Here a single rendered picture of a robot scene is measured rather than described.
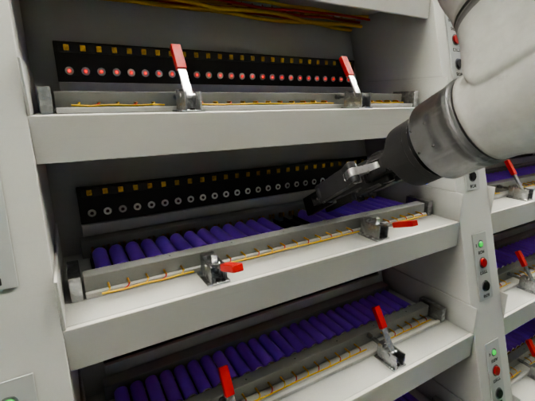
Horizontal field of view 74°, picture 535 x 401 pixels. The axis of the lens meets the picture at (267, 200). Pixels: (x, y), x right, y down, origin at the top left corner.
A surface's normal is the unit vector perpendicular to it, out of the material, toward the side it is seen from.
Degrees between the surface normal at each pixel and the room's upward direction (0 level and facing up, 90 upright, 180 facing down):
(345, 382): 15
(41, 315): 90
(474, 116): 102
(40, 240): 90
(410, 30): 90
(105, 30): 90
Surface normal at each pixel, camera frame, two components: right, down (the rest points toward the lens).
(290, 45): 0.48, -0.04
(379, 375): -0.01, -0.96
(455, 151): -0.57, 0.65
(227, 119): 0.50, 0.22
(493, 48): -0.93, 0.06
